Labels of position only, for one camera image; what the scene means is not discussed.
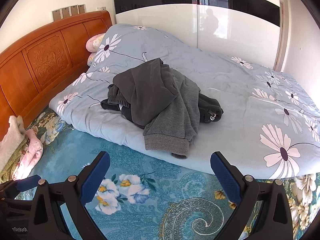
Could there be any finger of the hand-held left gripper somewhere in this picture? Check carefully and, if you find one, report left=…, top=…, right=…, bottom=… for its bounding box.
left=0, top=175, right=42, bottom=201

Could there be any white and black wardrobe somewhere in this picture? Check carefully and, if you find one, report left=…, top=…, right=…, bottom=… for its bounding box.
left=111, top=0, right=288, bottom=73

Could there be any beige door frame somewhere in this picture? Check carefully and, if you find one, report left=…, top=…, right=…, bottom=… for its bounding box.
left=273, top=0, right=291, bottom=73

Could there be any wooden bed headboard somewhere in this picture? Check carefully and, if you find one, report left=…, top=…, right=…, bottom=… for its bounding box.
left=0, top=10, right=113, bottom=141

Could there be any pink fleece garment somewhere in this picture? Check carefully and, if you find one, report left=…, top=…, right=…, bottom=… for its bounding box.
left=12, top=129, right=44, bottom=181

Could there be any black garment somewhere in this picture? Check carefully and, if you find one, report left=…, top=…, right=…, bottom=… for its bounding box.
left=100, top=93, right=224, bottom=124

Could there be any green knitted garment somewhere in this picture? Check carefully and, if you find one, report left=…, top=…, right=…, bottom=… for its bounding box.
left=0, top=139, right=28, bottom=183

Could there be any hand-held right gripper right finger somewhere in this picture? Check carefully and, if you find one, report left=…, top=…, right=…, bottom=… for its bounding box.
left=210, top=151, right=293, bottom=240

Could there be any blue daisy-print quilt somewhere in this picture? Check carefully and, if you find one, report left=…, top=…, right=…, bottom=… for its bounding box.
left=49, top=24, right=320, bottom=180

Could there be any light grey ribbed-cuff garment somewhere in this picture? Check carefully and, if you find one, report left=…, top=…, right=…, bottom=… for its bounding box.
left=143, top=66, right=201, bottom=160

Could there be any teal floral bedsheet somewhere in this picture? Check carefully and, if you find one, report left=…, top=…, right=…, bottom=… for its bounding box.
left=0, top=104, right=320, bottom=240

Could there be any pink floral pillow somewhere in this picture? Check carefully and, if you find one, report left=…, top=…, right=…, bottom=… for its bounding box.
left=86, top=33, right=107, bottom=53

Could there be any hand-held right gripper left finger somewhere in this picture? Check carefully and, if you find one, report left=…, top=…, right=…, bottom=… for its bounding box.
left=27, top=151, right=111, bottom=240

